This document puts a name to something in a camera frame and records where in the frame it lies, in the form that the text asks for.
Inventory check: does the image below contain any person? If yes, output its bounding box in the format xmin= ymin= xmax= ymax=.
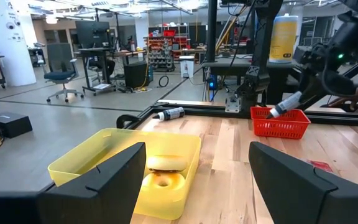
xmin=88 ymin=57 xmax=116 ymax=82

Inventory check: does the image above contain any white round pillar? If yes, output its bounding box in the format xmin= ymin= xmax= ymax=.
xmin=0 ymin=0 xmax=37 ymax=88

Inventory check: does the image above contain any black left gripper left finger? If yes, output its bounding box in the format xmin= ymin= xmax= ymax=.
xmin=0 ymin=142 xmax=147 ymax=224

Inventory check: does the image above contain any black cable loop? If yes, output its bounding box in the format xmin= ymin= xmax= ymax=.
xmin=157 ymin=75 xmax=170 ymax=89

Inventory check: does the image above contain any silver mounting bracket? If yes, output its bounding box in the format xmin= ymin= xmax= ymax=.
xmin=224 ymin=95 xmax=242 ymax=114

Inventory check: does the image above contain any black computer monitor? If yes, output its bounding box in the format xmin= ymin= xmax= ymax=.
xmin=75 ymin=21 xmax=111 ymax=50

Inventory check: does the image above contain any black table clamp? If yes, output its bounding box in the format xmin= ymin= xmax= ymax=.
xmin=116 ymin=114 xmax=142 ymax=129

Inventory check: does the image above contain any black control box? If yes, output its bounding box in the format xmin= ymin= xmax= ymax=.
xmin=208 ymin=73 xmax=218 ymax=93

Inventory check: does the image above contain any black floor box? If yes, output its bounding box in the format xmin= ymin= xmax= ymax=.
xmin=0 ymin=112 xmax=34 ymax=139

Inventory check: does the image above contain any red plastic basket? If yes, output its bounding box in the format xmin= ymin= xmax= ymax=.
xmin=249 ymin=106 xmax=312 ymax=140

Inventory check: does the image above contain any black bottle white cap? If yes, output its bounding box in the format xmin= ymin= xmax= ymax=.
xmin=152 ymin=106 xmax=186 ymax=123
xmin=265 ymin=90 xmax=303 ymax=120

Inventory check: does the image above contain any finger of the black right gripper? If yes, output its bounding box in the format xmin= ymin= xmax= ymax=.
xmin=298 ymin=67 xmax=326 ymax=103

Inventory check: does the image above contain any black computer tower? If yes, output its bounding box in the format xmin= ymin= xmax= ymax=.
xmin=123 ymin=60 xmax=154 ymax=90

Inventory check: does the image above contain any cream bun pastry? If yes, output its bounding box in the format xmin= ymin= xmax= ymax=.
xmin=146 ymin=154 xmax=189 ymax=173

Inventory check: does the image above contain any yellow plastic bin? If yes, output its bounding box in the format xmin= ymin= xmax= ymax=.
xmin=47 ymin=127 xmax=203 ymax=222

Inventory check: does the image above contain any red parts bin shelf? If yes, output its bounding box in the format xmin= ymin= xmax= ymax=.
xmin=143 ymin=29 xmax=190 ymax=73

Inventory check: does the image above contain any black side table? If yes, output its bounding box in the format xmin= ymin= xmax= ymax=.
xmin=201 ymin=57 xmax=303 ymax=94

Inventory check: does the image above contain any white trash bin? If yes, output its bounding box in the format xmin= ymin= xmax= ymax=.
xmin=178 ymin=55 xmax=196 ymax=79

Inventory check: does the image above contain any black standing desk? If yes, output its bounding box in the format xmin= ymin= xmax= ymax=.
xmin=78 ymin=48 xmax=117 ymax=96

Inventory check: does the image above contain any black vertical post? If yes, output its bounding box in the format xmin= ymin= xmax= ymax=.
xmin=206 ymin=0 xmax=219 ymax=63

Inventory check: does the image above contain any yellow wipes canister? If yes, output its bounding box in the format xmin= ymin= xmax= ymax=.
xmin=268 ymin=13 xmax=300 ymax=64

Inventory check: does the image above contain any orange glazed donut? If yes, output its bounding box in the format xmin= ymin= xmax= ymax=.
xmin=140 ymin=171 xmax=187 ymax=200

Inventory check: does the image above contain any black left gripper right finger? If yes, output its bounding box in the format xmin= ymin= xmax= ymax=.
xmin=249 ymin=141 xmax=358 ymax=224

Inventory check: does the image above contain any red snack package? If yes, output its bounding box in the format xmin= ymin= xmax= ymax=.
xmin=306 ymin=159 xmax=334 ymax=174

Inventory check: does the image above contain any grey office chair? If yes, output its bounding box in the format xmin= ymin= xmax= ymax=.
xmin=43 ymin=42 xmax=85 ymax=104

